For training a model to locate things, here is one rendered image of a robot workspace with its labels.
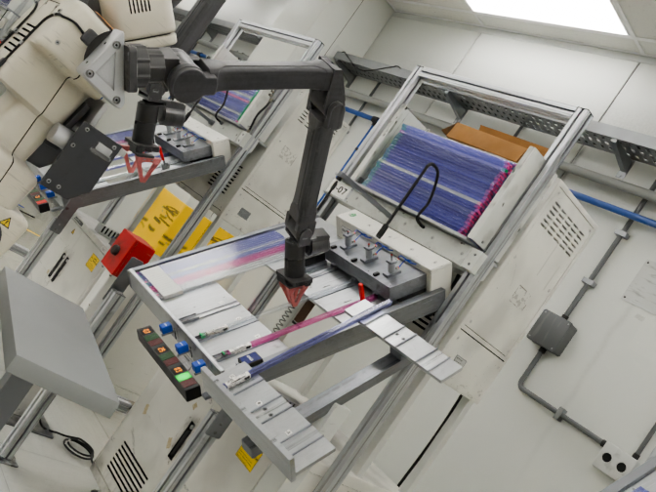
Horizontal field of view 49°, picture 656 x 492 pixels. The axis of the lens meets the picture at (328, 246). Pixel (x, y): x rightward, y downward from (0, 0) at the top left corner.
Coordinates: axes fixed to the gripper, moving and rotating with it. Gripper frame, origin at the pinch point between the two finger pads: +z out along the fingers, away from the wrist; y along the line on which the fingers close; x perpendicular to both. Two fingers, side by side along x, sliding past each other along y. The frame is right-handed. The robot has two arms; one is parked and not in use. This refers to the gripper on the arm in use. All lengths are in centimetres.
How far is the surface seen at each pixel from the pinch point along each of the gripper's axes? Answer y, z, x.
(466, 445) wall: 36, 125, -123
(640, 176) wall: 39, 4, -223
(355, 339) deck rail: -21.2, 3.2, -7.0
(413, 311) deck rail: -21.4, -0.1, -26.9
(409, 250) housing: -6.0, -11.2, -36.9
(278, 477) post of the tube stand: -44, 17, 30
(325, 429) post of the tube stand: -46, 7, 19
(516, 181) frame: -23, -35, -60
